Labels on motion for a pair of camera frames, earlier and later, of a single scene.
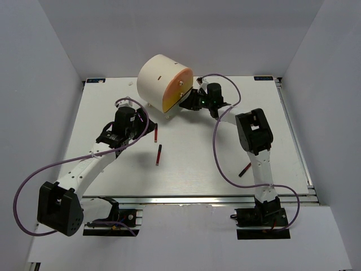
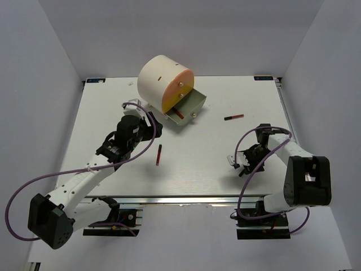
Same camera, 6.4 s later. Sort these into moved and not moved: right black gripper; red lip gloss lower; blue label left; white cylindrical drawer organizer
Moved: right black gripper
Not moved: blue label left; red lip gloss lower; white cylindrical drawer organizer
